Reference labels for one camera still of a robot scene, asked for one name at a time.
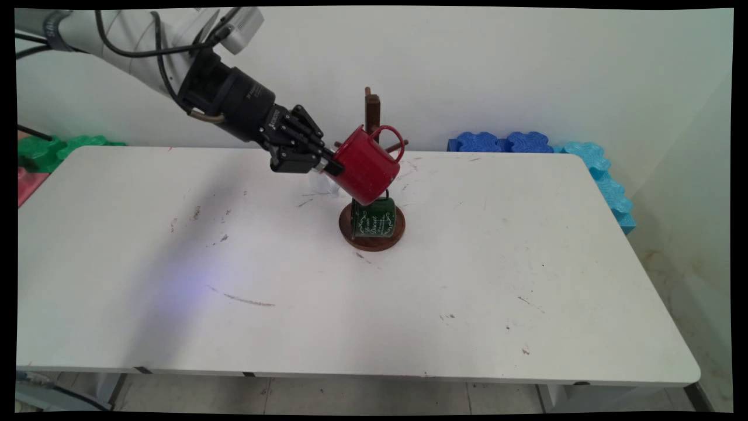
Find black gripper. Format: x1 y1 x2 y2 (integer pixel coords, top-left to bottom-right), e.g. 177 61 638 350
216 66 345 176

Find red enamel mug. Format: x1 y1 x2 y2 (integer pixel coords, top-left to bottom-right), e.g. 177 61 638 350
333 125 405 206

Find dark wooden mug tree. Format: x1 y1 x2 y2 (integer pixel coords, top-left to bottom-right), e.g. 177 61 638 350
334 87 410 253

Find green enamel mug white print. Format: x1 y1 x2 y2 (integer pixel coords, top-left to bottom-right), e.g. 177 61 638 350
351 190 397 239

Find dark blue foam tile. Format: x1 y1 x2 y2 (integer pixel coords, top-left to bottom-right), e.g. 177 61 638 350
504 132 555 154
447 132 508 154

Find green foam tile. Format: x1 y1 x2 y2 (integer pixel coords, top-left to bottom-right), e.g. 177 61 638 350
18 135 127 174

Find red foam tile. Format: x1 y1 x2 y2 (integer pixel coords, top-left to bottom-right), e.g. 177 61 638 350
18 167 52 208

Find light blue foam tile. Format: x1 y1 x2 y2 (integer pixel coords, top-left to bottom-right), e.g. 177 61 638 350
554 142 636 235

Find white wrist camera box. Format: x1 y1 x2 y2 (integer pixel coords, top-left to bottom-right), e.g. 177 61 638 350
219 8 265 56

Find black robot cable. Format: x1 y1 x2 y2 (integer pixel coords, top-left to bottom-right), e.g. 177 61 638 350
93 8 241 115

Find grey table leg frame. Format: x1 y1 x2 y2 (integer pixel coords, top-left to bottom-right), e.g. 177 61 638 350
536 383 715 412
15 371 126 412

